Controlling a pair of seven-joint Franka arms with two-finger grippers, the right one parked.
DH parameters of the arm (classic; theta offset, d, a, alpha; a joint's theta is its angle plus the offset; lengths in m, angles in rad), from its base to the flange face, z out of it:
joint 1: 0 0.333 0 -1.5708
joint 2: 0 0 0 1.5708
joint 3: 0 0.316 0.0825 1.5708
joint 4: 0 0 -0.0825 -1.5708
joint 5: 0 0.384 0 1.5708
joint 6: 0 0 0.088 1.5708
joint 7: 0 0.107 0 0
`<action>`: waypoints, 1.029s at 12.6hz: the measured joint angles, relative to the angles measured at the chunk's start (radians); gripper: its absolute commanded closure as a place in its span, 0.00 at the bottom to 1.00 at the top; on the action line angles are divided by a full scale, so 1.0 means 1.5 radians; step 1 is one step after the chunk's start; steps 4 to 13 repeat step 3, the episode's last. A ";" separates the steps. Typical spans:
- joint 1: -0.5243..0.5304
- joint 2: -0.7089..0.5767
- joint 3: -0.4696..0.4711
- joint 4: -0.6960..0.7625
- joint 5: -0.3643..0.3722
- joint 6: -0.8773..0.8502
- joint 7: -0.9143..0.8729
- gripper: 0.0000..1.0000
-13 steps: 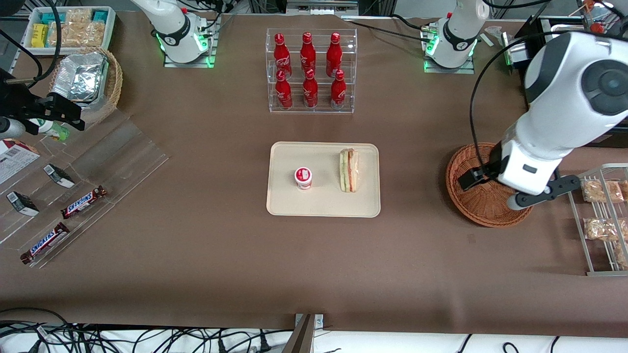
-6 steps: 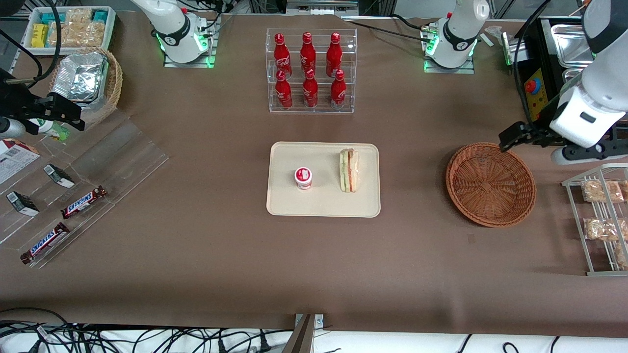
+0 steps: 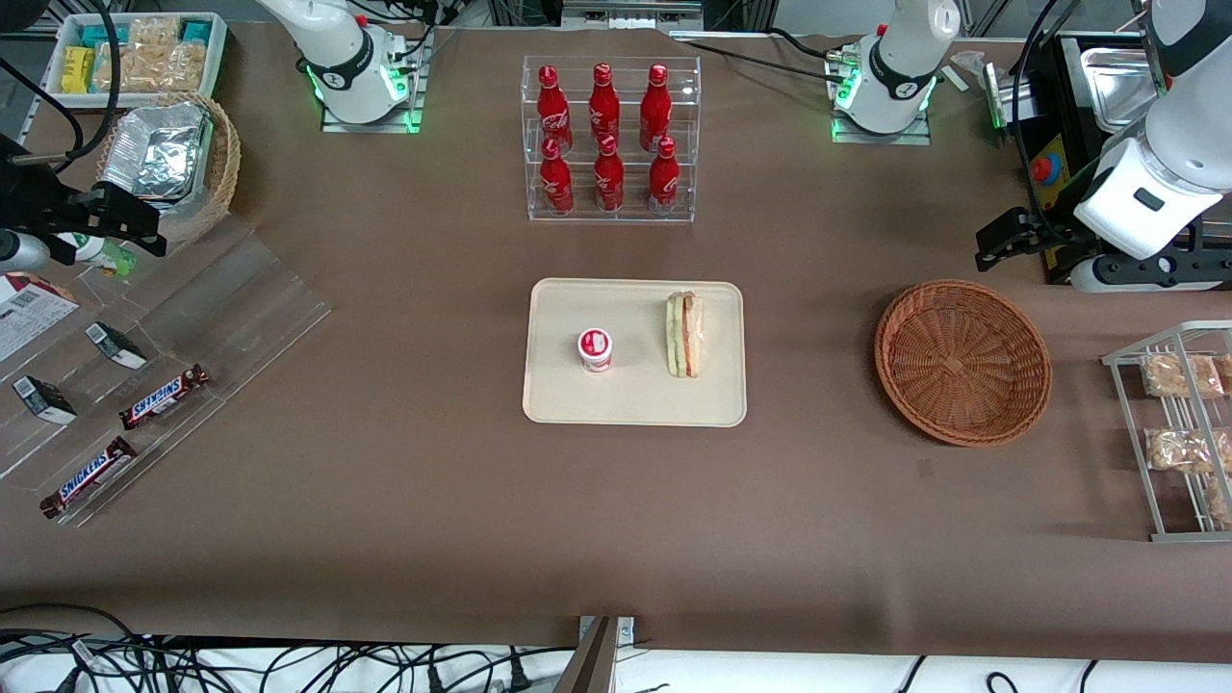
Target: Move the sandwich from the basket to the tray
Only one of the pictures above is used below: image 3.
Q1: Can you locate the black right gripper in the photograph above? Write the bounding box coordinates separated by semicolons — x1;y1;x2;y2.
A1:
0;135;169;268

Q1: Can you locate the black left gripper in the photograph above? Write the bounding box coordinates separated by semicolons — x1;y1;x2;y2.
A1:
975;207;1098;286

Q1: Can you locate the plastic-wrapped triangle sandwich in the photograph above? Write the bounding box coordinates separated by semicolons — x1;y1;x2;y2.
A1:
666;292;705;379

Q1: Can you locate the tan wicker basket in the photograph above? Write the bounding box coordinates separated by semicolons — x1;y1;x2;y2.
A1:
96;91;242;247

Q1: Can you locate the round brown wicker basket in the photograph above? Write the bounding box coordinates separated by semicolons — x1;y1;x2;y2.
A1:
874;279;1053;448

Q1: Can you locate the beige plastic tray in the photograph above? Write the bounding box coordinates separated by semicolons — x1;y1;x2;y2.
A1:
522;278;748;427

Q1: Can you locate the white green drink bottle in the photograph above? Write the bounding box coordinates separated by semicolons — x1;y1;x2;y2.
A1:
56;231;138;280

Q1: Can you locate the aluminium foil container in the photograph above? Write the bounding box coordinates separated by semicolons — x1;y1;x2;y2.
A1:
101;101;215;203

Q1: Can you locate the black food warmer cabinet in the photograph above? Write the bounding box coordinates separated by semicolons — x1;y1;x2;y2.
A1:
1001;29;1232;288

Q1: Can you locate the small black white box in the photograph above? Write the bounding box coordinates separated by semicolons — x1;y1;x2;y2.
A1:
12;375;78;426
85;321;148;371

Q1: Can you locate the white printed carton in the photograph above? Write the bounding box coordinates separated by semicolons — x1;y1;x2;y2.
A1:
0;272;81;364

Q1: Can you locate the clear acrylic candy stand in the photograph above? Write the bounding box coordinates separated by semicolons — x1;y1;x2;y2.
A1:
0;217;333;527

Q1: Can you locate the yellow snack pack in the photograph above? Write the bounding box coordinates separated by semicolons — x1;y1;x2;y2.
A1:
61;46;97;95

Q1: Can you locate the rice cracker bag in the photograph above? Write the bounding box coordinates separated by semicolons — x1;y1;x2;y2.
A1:
94;17;208;93

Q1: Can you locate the white plastic snack bin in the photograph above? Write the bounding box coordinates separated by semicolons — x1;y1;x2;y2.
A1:
43;12;229;109

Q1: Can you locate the brown Snickers bar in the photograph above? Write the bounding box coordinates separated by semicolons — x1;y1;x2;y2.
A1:
39;436;138;521
118;364;210;430

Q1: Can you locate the steel warmer pan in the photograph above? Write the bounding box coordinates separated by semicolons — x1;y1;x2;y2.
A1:
1080;46;1158;134

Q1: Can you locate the clear acrylic bottle rack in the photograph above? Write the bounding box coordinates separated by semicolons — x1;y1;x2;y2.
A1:
521;55;702;224

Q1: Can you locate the red cola bottle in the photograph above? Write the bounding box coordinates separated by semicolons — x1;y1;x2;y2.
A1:
593;135;626;213
639;64;672;153
539;137;576;216
648;136;680;215
588;63;622;145
535;64;575;155

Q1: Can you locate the brown table cover sheet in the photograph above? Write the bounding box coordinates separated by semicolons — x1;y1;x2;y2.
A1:
0;21;1232;665

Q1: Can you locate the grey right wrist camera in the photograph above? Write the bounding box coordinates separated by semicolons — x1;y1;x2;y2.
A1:
0;229;51;274

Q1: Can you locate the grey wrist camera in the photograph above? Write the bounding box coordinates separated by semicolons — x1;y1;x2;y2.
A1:
0;229;51;274
1070;252;1232;294

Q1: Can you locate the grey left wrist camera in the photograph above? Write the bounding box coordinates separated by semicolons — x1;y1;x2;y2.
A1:
1070;252;1232;294

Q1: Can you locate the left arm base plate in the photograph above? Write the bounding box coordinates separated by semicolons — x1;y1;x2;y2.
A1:
828;43;935;146

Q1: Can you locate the grey wire display rack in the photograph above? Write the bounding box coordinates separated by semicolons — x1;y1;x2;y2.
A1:
1101;321;1232;543

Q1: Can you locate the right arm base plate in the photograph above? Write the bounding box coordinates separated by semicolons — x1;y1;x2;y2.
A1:
321;27;425;134

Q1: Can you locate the grey metal bracket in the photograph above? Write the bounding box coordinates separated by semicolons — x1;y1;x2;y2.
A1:
578;616;636;648

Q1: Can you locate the dark metal post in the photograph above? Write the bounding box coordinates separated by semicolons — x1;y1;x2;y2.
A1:
553;618;619;693

